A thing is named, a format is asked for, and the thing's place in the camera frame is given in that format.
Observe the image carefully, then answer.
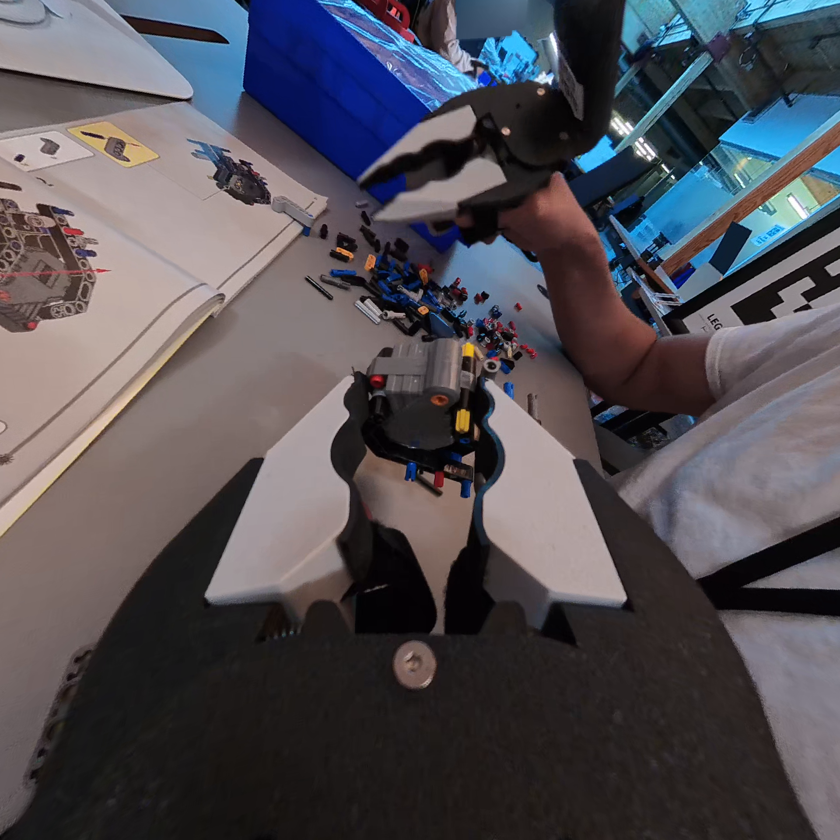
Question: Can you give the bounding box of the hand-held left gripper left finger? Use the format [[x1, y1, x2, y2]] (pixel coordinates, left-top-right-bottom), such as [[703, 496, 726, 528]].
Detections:
[[203, 374, 437, 636]]

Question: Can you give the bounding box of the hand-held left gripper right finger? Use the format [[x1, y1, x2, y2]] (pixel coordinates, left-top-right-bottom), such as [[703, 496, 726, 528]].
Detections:
[[445, 379, 630, 636]]

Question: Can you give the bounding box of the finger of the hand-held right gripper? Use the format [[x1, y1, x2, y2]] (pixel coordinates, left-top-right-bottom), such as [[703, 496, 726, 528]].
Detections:
[[356, 104, 479, 193], [373, 156, 509, 224]]

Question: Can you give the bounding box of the grey black lego assembly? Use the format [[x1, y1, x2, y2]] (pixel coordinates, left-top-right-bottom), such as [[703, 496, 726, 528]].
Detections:
[[357, 338, 493, 500]]

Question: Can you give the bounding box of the person's right forearm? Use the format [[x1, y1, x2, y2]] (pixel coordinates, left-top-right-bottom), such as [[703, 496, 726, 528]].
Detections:
[[535, 226, 719, 414]]

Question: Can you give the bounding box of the pile of small lego pins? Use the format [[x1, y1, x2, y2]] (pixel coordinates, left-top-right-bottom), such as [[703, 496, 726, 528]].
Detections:
[[318, 223, 540, 383]]

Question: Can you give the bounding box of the grey holed lego beam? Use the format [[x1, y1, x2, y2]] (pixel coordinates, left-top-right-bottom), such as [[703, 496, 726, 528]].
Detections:
[[25, 646, 94, 788]]

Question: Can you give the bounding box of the open lego instruction booklet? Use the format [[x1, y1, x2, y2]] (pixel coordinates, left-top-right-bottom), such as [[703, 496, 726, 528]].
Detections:
[[0, 101, 329, 536]]

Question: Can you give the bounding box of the person's right hand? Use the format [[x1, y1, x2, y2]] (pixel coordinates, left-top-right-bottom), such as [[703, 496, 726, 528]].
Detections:
[[495, 172, 603, 263]]

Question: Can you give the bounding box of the clear plastic bag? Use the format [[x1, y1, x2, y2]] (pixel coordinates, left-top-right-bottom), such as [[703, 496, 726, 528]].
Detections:
[[322, 0, 476, 109]]

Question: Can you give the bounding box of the blue storage bin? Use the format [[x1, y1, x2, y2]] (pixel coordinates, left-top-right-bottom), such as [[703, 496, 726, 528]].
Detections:
[[243, 0, 480, 253]]

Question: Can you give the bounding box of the wooden beam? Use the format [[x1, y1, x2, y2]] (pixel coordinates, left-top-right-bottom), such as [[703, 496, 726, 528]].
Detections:
[[663, 125, 840, 277]]

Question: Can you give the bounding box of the black framed printed sign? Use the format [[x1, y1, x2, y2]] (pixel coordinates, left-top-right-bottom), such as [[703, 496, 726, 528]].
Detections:
[[663, 210, 840, 339]]

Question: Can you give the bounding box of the white flat board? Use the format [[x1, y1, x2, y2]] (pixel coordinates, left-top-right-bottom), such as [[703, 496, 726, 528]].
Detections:
[[0, 0, 194, 101]]

